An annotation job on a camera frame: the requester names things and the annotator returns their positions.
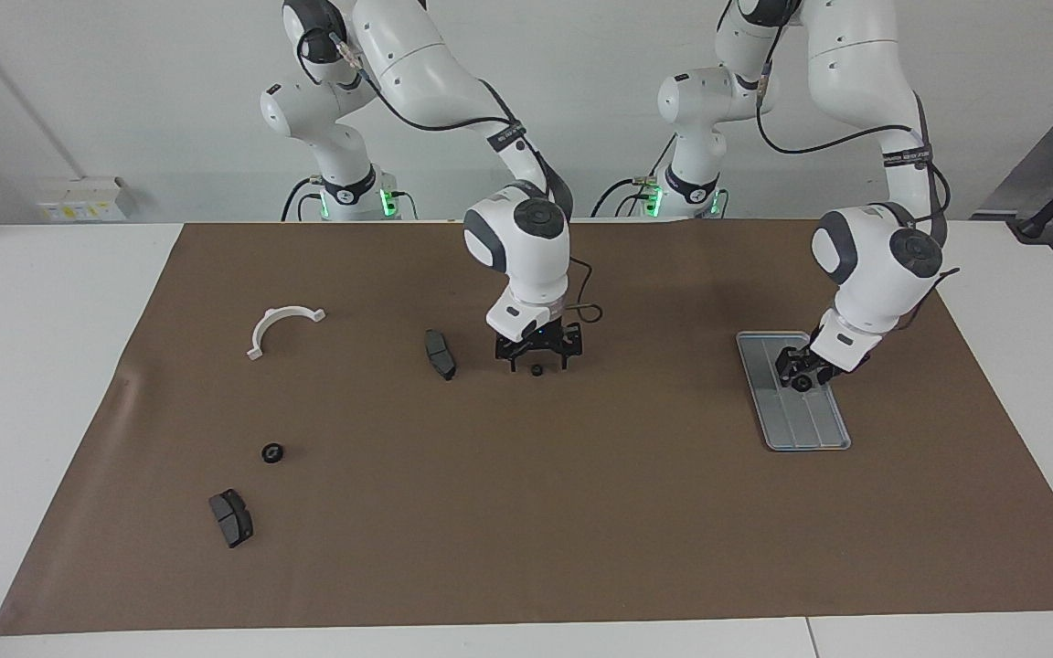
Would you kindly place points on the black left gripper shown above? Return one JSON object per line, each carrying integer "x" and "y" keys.
{"x": 819, "y": 364}

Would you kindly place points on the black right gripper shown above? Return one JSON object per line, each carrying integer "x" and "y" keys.
{"x": 540, "y": 340}

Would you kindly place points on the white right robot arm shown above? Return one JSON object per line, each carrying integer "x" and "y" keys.
{"x": 522, "y": 251}

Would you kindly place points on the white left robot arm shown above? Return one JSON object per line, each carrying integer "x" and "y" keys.
{"x": 874, "y": 274}

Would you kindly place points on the silver metal tray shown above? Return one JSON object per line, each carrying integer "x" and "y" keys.
{"x": 810, "y": 425}

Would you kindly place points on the dark grey brake pad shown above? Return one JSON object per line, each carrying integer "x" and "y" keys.
{"x": 440, "y": 356}
{"x": 231, "y": 518}

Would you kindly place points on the brown table mat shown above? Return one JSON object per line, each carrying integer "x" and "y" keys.
{"x": 526, "y": 530}

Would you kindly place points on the white curved plastic bracket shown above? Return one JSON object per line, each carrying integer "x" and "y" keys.
{"x": 263, "y": 327}

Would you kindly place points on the white wall socket box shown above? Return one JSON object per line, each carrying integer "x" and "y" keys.
{"x": 79, "y": 203}

